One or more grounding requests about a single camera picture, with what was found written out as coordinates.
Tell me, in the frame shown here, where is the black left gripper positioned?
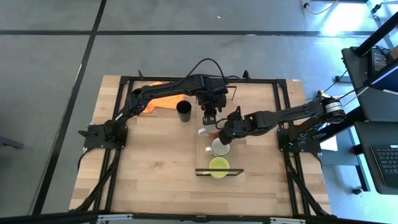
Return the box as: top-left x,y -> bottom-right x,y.
198,91 -> 228,126

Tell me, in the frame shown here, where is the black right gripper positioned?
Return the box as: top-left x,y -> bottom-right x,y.
218,105 -> 252,146

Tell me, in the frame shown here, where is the brown mug white inside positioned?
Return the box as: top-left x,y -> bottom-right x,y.
198,114 -> 224,138

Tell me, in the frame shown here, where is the blue white floral mug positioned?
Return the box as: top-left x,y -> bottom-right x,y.
205,138 -> 231,157

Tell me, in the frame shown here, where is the yellow-green mug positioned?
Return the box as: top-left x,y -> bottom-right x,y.
203,156 -> 231,180

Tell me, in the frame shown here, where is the black tall cup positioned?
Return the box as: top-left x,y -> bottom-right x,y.
175,100 -> 193,123

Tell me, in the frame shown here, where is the orange cloth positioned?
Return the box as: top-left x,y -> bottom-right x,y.
141,81 -> 186,114

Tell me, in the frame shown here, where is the white paper sheet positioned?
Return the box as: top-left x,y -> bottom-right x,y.
320,136 -> 338,152

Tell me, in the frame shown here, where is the black desk with keyboard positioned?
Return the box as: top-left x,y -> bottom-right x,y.
354,120 -> 398,196

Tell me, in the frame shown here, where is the black keyboard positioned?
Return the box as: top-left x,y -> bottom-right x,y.
371,144 -> 398,189

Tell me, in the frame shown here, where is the black electronic box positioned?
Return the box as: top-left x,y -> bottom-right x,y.
369,49 -> 389,75

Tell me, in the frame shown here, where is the black slanted pole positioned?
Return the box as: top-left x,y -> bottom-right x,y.
354,12 -> 398,57

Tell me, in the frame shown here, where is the black rig bar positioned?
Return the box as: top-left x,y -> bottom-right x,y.
0,210 -> 398,224

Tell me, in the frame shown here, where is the grey furniture foot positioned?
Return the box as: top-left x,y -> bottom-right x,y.
0,136 -> 25,149

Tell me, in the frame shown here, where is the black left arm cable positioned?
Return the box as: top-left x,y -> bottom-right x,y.
182,57 -> 228,86

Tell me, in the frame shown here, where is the black aluminium table frame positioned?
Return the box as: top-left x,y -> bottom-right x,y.
70,70 -> 332,218

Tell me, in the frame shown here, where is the silver metal bracket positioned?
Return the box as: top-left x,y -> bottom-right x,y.
269,217 -> 307,224
97,213 -> 134,222

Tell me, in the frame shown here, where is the black plug with cable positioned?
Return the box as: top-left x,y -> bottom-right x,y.
300,0 -> 340,16

